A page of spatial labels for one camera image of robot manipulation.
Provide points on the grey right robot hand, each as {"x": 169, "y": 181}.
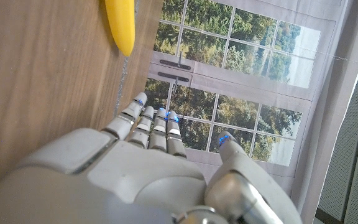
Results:
{"x": 135, "y": 174}

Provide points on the yellow toy banana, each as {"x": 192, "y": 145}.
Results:
{"x": 121, "y": 25}

